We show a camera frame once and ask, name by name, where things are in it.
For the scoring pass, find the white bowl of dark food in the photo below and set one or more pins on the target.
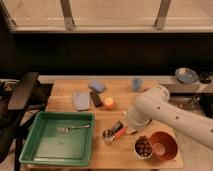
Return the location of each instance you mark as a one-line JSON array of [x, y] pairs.
[[143, 148]]

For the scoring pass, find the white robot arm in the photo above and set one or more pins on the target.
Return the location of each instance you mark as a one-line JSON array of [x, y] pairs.
[[153, 104]]

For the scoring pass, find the blue-grey bowl on ledge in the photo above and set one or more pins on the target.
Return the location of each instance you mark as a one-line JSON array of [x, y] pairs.
[[186, 75]]

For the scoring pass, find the red bowl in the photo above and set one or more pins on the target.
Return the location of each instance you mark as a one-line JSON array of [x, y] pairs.
[[164, 146]]

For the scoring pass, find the blue sponge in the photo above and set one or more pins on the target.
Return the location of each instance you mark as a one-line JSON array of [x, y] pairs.
[[96, 86]]

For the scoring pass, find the black rectangular block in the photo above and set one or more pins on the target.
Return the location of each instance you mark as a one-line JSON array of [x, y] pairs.
[[96, 99]]

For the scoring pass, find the orange fruit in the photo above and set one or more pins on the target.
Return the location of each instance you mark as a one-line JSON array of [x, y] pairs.
[[109, 103]]

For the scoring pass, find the grey-blue flat plate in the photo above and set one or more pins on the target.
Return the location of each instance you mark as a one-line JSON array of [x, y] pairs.
[[81, 101]]

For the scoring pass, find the blue cup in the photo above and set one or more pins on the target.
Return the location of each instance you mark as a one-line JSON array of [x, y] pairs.
[[136, 84]]

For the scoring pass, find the silver measuring cup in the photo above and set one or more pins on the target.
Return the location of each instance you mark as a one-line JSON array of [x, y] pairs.
[[108, 135]]

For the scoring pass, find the silver metal fork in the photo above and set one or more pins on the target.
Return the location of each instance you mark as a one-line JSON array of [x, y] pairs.
[[68, 129]]

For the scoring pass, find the green plastic tray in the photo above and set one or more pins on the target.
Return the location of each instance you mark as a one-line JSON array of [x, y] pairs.
[[46, 146]]

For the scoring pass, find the black office chair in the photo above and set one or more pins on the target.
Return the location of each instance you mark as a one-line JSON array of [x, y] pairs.
[[24, 96]]

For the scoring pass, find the black object on ledge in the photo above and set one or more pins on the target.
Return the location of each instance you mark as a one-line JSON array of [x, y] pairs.
[[205, 78]]

